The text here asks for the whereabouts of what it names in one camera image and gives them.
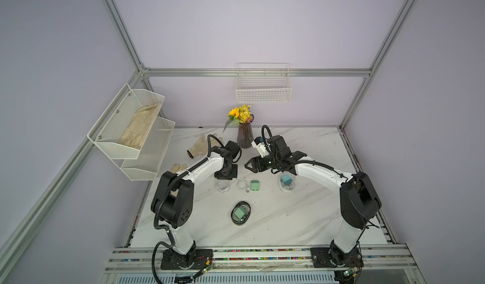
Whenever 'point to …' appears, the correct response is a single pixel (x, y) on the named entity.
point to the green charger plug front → (240, 212)
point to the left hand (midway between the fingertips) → (228, 178)
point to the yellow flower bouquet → (239, 115)
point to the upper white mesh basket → (123, 128)
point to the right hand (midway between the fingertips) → (252, 165)
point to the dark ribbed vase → (245, 138)
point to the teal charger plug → (287, 180)
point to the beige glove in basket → (142, 120)
